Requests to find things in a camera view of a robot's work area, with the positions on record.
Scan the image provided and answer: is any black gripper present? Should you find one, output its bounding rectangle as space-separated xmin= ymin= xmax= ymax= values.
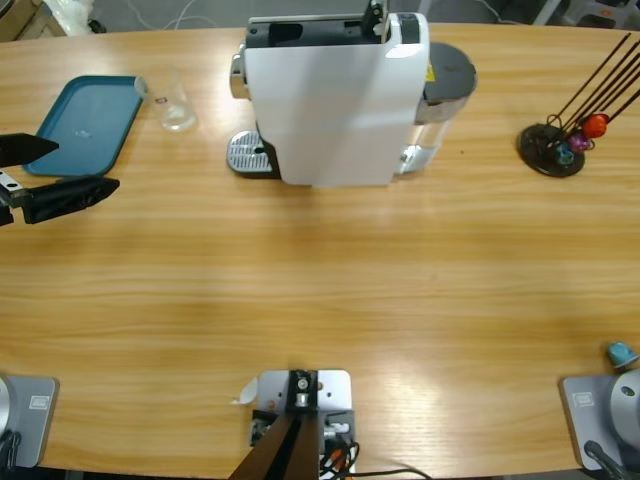
xmin=0 ymin=132 xmax=121 ymax=227

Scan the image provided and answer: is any clear glass cup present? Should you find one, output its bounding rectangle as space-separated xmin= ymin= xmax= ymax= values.
xmin=134 ymin=64 xmax=198 ymax=132

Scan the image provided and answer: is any white capsule coffee machine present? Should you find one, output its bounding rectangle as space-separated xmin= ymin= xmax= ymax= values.
xmin=227 ymin=0 xmax=434 ymax=190

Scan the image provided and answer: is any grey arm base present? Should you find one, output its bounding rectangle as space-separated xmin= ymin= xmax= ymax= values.
xmin=0 ymin=374 xmax=61 ymax=470
xmin=558 ymin=368 xmax=640 ymax=472

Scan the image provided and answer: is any orange-red coffee capsule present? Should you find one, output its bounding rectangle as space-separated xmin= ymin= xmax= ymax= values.
xmin=582 ymin=113 xmax=610 ymax=139

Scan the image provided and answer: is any light blue coffee capsule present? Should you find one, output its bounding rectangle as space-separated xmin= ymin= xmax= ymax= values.
xmin=606 ymin=341 xmax=640 ymax=371

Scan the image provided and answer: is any teal plastic tray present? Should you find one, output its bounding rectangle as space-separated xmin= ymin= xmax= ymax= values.
xmin=20 ymin=74 xmax=147 ymax=180

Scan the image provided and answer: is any cardboard box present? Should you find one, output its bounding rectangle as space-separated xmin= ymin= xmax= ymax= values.
xmin=0 ymin=0 xmax=67 ymax=44

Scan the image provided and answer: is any white plastic bag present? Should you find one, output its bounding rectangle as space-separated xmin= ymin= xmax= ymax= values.
xmin=42 ymin=0 xmax=96 ymax=36

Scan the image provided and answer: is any white paper tab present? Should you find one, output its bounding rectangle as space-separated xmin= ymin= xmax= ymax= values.
xmin=229 ymin=377 xmax=260 ymax=406

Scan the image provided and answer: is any clear water tank black lid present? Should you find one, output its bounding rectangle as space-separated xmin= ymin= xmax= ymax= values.
xmin=413 ymin=42 xmax=479 ymax=176

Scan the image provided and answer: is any black capsule holder with rods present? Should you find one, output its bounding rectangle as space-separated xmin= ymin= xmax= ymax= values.
xmin=517 ymin=32 xmax=640 ymax=179

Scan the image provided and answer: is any white floor cable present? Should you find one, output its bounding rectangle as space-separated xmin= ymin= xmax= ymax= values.
xmin=125 ymin=0 xmax=232 ymax=32

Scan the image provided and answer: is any black base cable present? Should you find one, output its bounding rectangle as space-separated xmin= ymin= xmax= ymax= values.
xmin=0 ymin=429 xmax=24 ymax=471
xmin=583 ymin=439 xmax=627 ymax=480

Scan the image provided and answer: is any white mount block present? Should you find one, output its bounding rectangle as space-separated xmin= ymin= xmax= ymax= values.
xmin=249 ymin=368 xmax=357 ymax=474

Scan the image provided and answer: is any dark camera post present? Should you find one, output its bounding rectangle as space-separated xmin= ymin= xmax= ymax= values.
xmin=230 ymin=369 xmax=321 ymax=480

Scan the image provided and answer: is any orange cable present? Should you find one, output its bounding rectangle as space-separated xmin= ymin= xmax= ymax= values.
xmin=319 ymin=444 xmax=351 ymax=474

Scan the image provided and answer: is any thin black cable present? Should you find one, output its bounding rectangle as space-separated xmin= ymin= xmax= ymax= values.
xmin=344 ymin=439 xmax=436 ymax=480

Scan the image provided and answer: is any white desk frame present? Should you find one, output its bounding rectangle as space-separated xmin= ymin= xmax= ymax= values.
xmin=530 ymin=0 xmax=569 ymax=26

